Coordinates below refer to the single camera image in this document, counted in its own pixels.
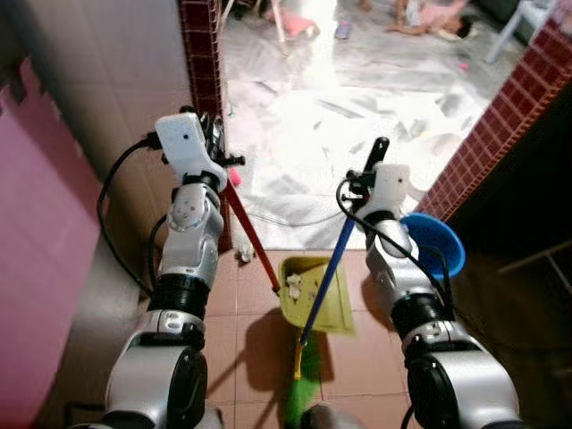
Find blue-handled broom with green bristles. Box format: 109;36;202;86
283;214;360;427

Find yellow dustpan with red handle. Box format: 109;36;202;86
222;174;357;337

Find person lying on floor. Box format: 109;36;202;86
384;0;481;42

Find blue plastic bucket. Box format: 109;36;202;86
399;212;467;281

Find white paper scraps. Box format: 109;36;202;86
282;274;303;299

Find pink cloth bundle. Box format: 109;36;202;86
266;7;320;42

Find white plastic chair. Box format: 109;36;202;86
485;0;559;65

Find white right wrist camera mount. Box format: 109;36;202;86
369;164;412;224

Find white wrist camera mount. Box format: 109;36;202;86
155;113;229;191
369;164;412;224

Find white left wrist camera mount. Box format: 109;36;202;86
155;113;229;191

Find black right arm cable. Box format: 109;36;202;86
337;178;453;319

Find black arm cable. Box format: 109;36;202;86
337;178;453;319
96;136;164;299

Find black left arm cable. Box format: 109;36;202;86
96;136;164;299

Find white wire rack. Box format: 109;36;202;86
497;240;572;291

